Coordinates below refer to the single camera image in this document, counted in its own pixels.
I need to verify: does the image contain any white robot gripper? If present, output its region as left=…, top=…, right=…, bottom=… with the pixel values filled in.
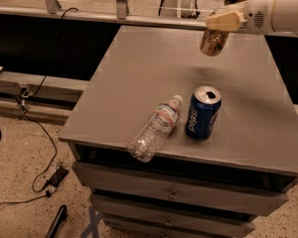
left=206, top=0, right=276, bottom=35

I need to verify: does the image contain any orange soda can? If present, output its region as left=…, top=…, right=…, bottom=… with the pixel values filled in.
left=200, top=29, right=229, bottom=57

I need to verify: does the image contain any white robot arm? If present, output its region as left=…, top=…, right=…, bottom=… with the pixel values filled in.
left=206, top=0, right=298, bottom=36

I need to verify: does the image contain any blue Pepsi can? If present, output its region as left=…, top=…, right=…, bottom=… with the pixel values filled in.
left=185, top=86, right=222, bottom=141

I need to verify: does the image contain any clear plastic water bottle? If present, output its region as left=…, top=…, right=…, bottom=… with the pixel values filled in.
left=127, top=95, right=183, bottom=163

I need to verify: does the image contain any grey drawer cabinet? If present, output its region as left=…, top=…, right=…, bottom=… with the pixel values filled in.
left=60, top=26, right=298, bottom=238

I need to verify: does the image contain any top cabinet drawer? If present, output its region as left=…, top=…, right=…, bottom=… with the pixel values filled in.
left=73, top=162, right=288, bottom=216

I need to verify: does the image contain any cabinet drawer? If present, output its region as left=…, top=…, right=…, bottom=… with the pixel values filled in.
left=91, top=194, right=254, bottom=238
left=73, top=162, right=288, bottom=216
left=103, top=214, right=220, bottom=238

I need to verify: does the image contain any middle cabinet drawer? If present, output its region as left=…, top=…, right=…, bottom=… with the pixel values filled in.
left=91, top=194, right=254, bottom=238

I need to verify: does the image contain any black power adapter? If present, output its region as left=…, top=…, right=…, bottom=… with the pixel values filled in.
left=47, top=166, right=69, bottom=187

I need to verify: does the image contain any bottom cabinet drawer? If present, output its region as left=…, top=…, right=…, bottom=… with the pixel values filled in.
left=103, top=214, right=220, bottom=238

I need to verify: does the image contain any black flat tool on floor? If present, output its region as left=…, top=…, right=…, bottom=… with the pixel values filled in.
left=45, top=204, right=68, bottom=238

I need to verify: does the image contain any metal window rail frame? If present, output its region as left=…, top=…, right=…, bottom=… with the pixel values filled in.
left=0, top=0, right=282, bottom=35

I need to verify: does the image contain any black power cable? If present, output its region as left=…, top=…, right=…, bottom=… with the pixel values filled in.
left=0, top=7, right=79, bottom=208

